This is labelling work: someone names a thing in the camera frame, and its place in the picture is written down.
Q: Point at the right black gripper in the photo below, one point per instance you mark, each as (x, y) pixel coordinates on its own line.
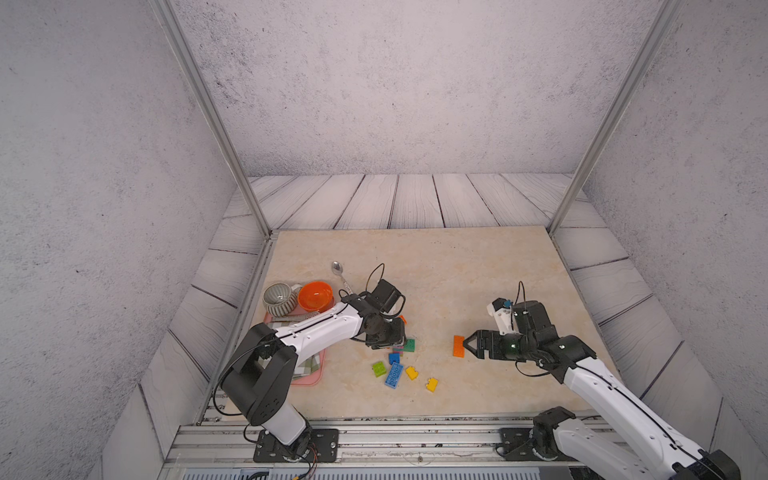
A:
(492, 342)

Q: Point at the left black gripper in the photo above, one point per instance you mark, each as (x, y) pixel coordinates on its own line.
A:
(397, 339)

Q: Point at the dark green lego brick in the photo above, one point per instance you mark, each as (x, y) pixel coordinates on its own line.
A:
(410, 345)

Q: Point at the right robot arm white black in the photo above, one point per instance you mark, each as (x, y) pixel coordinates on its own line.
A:
(653, 450)

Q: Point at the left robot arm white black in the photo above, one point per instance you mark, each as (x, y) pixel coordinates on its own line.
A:
(258, 376)

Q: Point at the orange lego brick right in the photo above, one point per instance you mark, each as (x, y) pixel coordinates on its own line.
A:
(458, 346)

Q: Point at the lime lego brick left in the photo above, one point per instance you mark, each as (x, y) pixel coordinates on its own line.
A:
(379, 369)

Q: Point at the long blue lego brick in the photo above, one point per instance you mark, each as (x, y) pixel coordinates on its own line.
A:
(394, 375)

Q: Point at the orange plastic bowl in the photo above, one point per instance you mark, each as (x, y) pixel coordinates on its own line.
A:
(316, 296)

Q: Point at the green checkered cloth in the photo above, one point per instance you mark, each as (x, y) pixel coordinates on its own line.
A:
(310, 366)

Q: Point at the metal spoon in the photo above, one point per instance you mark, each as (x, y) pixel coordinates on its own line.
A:
(338, 270)

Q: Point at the pink tray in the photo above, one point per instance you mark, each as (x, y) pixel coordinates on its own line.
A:
(294, 319)

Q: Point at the grey ribbed cup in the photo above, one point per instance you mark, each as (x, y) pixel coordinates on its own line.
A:
(280, 299)

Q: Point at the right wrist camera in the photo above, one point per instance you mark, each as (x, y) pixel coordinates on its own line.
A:
(500, 310)

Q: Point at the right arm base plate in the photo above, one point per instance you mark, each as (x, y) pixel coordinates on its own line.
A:
(517, 444)

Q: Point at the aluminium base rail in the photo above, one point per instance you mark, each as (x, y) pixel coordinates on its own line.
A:
(410, 426)

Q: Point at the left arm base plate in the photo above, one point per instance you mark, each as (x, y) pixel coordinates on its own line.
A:
(314, 445)

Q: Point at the right frame post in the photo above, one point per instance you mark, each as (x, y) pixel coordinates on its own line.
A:
(649, 48)

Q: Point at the frame post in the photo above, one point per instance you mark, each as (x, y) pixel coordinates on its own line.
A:
(649, 48)
(174, 33)

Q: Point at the left frame post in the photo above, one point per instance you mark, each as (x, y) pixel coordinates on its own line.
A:
(174, 33)

